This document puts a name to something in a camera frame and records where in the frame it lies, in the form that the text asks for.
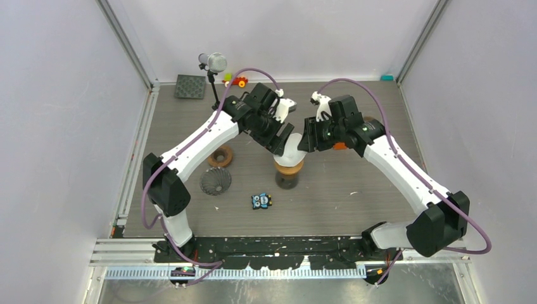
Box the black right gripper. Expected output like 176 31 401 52
298 115 345 153

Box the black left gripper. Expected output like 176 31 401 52
250 110 293 156

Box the white paper coffee filter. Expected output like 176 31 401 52
274 133 307 167

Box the light wooden dripper ring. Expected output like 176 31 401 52
273 159 305 176

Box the smoky glass carafe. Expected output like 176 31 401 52
275 172 300 190

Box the dark walnut dripper ring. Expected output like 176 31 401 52
207 144 234 168

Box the grey glass dripper cone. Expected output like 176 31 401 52
199 167 232 196

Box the silver microphone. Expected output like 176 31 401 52
198 53 227 110

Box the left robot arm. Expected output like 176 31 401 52
142 83 296 262

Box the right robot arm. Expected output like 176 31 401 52
298 92 470 260

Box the orange coffee filter box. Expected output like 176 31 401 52
332 142 348 150

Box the blue owl figure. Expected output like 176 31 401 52
251 193 272 210

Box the colourful toy car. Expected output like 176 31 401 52
222 73 249 88

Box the dark perforated square tray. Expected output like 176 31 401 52
174 74 206 99

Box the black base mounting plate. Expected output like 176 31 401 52
152 236 402 270

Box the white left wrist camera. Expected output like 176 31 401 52
269 89 297 124

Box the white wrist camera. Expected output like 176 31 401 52
269 89 297 124
310 91 332 122

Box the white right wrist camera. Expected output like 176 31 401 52
310 91 332 122

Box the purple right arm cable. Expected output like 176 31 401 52
316 79 493 286

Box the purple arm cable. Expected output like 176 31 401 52
316 79 493 286
141 68 284 287

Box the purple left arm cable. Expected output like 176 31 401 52
141 68 284 287

